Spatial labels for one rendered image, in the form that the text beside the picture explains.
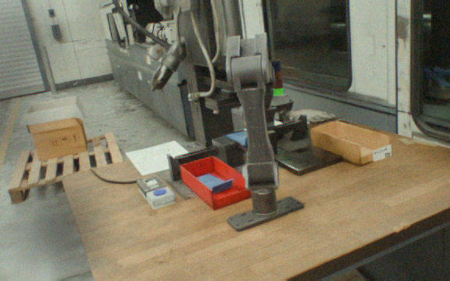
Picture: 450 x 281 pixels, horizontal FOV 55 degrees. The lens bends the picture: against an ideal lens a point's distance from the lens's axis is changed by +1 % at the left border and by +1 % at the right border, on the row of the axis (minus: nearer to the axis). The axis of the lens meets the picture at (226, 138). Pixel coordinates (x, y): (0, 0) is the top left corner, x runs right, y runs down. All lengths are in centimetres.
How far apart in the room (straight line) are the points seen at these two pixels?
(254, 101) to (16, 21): 962
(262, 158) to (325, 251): 26
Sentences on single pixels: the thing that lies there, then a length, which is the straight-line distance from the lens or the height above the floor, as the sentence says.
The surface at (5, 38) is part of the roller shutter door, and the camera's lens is 1048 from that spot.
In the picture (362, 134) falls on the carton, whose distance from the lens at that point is 152.
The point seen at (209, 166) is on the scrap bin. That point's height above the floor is 93.
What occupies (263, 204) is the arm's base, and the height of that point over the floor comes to 95.
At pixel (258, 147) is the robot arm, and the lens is 104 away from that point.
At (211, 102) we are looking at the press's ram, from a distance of 142.
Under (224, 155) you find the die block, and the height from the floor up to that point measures 95.
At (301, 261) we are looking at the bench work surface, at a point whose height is 90.
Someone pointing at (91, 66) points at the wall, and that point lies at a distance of 1059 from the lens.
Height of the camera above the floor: 144
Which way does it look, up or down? 18 degrees down
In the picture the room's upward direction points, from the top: 8 degrees counter-clockwise
